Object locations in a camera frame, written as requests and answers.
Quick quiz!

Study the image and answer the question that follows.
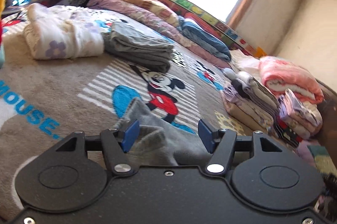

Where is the folded purple beige clothes stack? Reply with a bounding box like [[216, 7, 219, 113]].
[[220, 68, 279, 132]]

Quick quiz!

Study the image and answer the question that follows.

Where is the orange patterned pillow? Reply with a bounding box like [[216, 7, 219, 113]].
[[123, 0, 179, 27]]

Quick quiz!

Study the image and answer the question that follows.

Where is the folded grey clothes stack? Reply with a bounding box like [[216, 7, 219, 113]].
[[102, 21, 174, 73]]

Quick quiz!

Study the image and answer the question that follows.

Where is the colourful alphabet play mat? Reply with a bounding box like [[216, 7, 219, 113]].
[[158, 0, 267, 58]]

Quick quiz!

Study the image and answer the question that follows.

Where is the white floral folded quilt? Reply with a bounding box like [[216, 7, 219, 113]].
[[23, 3, 104, 60]]

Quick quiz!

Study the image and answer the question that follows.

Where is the grey knit garment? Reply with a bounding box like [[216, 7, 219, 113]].
[[115, 98, 211, 166]]

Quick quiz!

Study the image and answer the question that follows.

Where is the Mickey Mouse brown blanket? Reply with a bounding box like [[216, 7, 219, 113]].
[[0, 4, 272, 222]]

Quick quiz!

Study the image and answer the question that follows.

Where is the purple floral duvet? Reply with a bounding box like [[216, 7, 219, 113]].
[[86, 0, 230, 69]]

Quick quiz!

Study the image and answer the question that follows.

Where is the folded colourful clothes stack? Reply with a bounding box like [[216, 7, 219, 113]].
[[273, 89, 323, 148]]

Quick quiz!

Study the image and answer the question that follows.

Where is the blue folded blanket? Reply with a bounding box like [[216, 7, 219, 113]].
[[178, 16, 231, 62]]

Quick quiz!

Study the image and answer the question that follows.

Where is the pink fluffy blanket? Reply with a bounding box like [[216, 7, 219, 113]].
[[259, 56, 324, 104]]

